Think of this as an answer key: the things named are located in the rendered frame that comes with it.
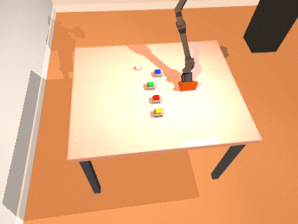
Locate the green button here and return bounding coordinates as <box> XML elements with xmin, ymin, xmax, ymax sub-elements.
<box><xmin>147</xmin><ymin>82</ymin><xmax>155</xmax><ymax>91</ymax></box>

